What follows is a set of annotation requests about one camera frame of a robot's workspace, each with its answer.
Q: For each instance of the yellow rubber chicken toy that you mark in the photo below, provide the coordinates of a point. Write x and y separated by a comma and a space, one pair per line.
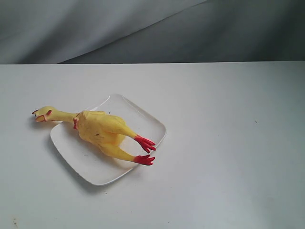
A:
103, 130

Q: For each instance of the white square plate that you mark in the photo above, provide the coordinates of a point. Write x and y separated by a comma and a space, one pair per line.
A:
88, 161

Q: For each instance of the grey backdrop cloth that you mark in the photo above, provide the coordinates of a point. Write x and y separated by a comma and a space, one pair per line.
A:
151, 31

